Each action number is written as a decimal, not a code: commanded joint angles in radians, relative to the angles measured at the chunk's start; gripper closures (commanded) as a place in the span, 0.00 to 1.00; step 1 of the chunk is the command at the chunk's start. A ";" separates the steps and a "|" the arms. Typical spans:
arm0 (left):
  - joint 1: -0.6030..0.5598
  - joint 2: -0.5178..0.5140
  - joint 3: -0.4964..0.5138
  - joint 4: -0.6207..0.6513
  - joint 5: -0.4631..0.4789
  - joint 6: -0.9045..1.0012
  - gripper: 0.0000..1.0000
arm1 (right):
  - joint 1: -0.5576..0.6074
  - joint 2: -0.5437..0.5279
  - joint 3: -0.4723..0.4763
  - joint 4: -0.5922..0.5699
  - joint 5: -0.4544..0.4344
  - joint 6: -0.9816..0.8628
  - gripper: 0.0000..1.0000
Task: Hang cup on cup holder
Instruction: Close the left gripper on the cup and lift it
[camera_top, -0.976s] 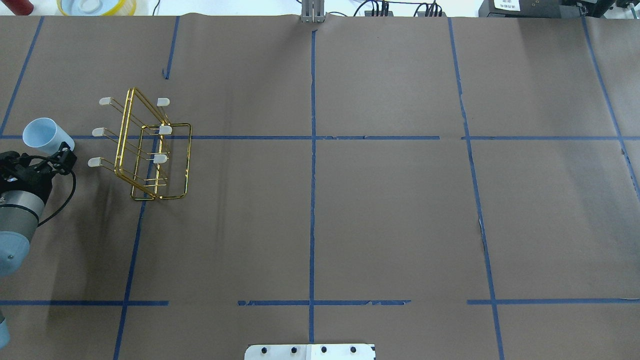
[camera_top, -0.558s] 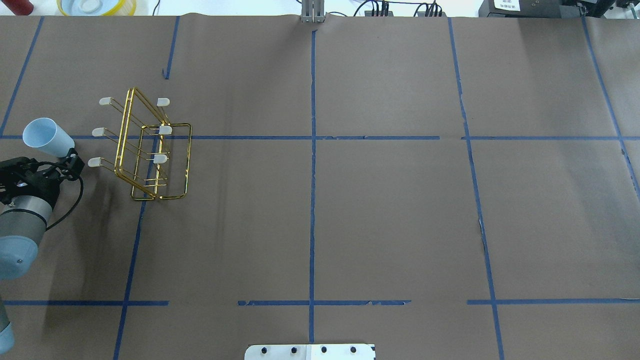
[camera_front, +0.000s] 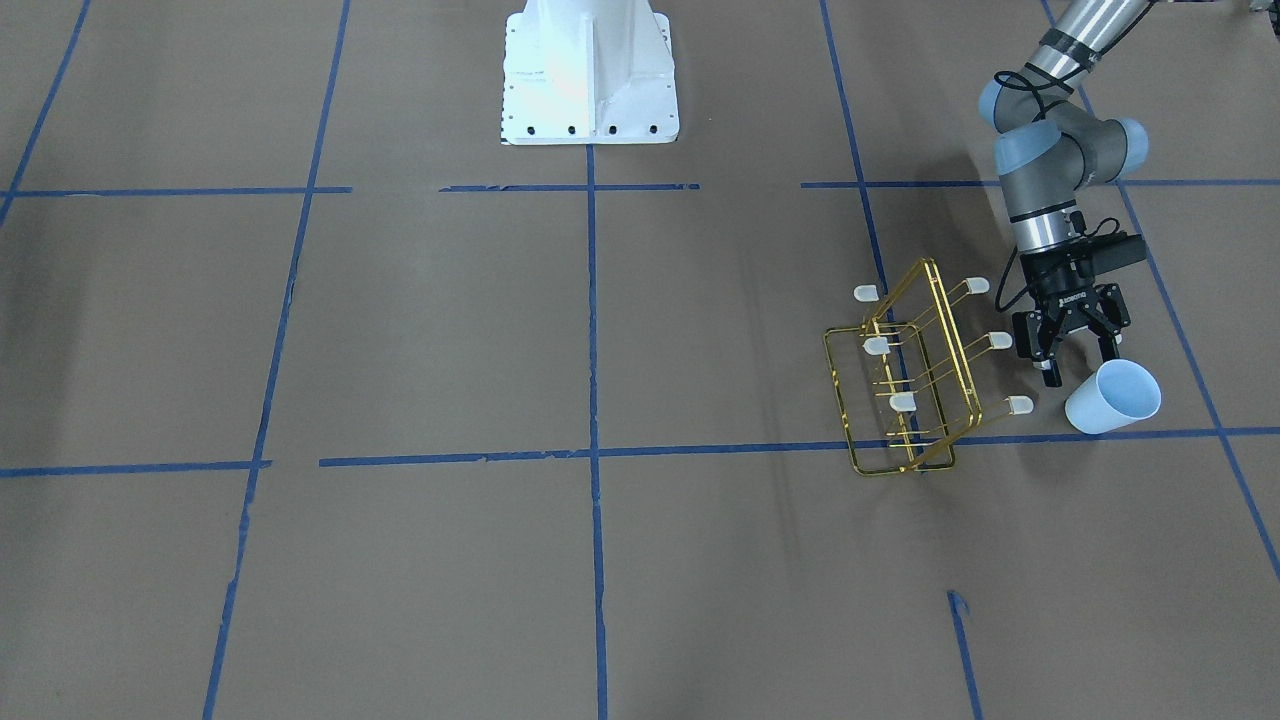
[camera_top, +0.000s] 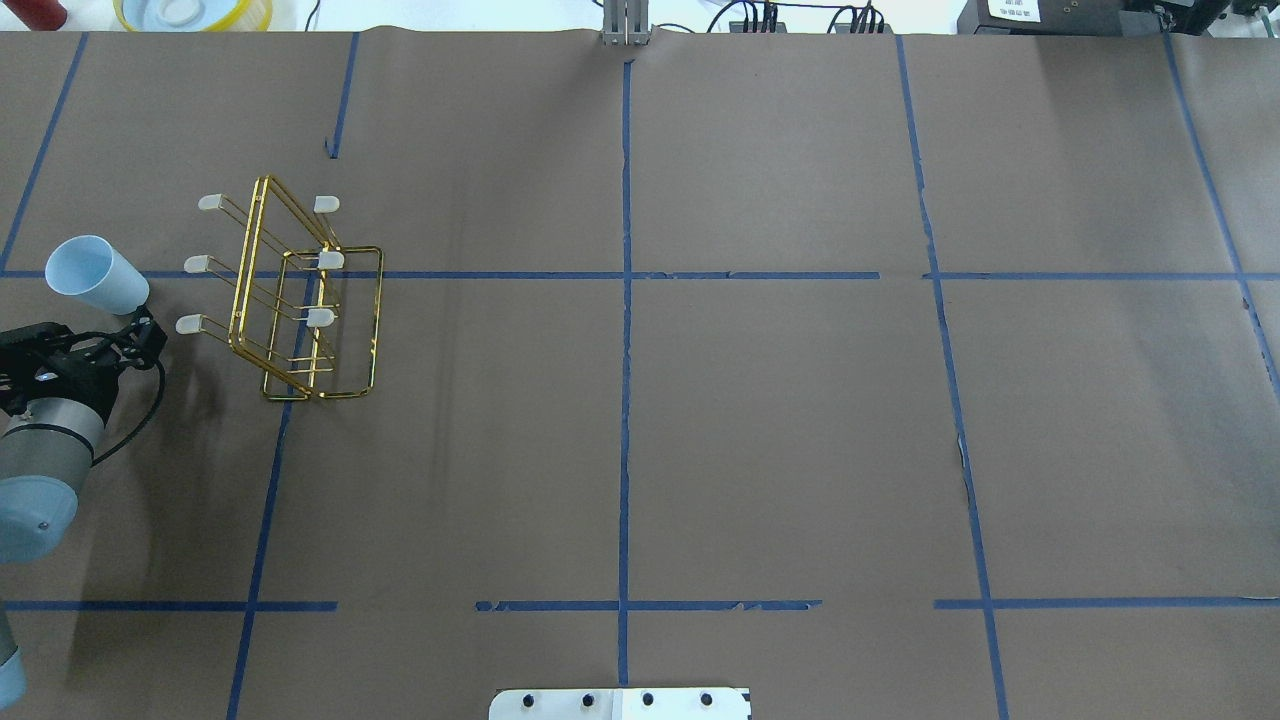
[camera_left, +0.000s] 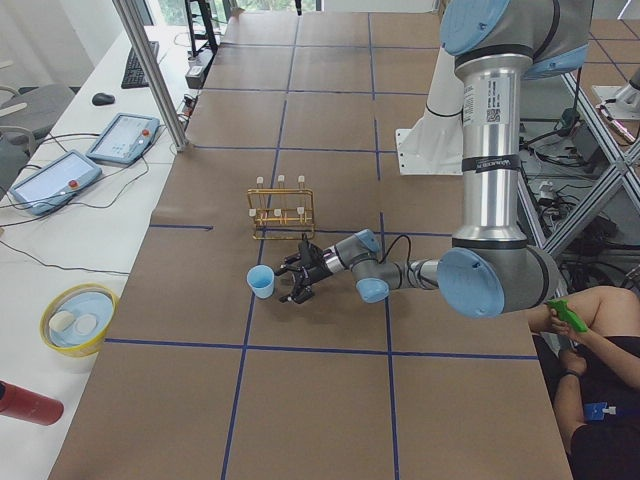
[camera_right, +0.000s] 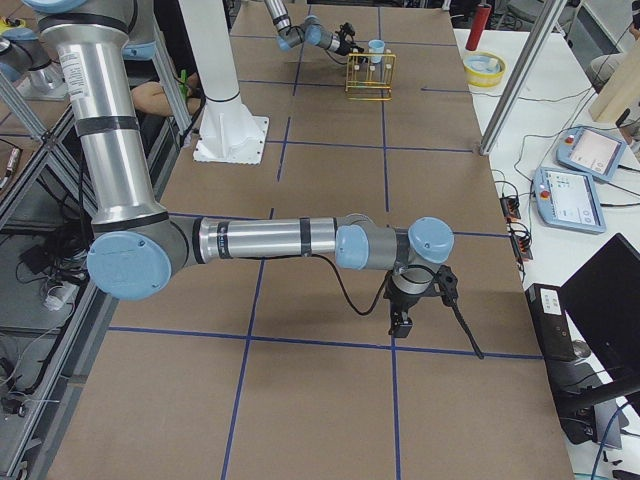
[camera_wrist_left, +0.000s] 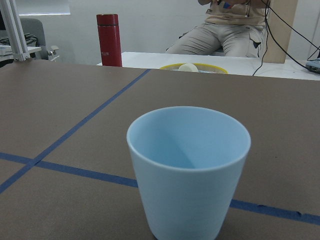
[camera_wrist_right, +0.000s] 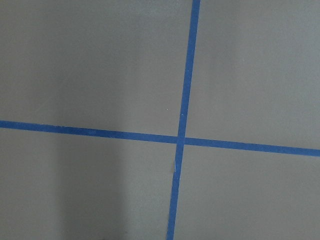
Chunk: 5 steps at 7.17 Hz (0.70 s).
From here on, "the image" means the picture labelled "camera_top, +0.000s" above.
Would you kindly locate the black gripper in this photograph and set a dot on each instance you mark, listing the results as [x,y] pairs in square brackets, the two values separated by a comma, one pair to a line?
[88,372]

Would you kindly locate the light blue plastic cup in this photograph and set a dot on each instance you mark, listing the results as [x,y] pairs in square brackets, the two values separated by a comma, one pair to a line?
[87,268]

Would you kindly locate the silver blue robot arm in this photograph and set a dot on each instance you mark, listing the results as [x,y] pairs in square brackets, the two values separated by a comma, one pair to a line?
[46,455]

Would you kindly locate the yellow rimmed blue bowl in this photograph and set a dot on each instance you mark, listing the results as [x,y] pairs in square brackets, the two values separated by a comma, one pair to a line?
[194,16]

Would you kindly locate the red thermos bottle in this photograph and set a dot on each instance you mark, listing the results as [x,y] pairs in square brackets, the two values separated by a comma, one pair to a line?
[38,15]

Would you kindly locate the gold wire cup holder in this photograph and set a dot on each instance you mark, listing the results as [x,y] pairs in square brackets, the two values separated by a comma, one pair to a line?
[305,306]

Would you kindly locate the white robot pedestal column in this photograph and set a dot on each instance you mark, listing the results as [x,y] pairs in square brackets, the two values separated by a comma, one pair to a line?
[622,703]

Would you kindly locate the aluminium frame post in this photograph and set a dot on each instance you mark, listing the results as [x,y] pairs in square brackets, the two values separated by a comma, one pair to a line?
[625,22]

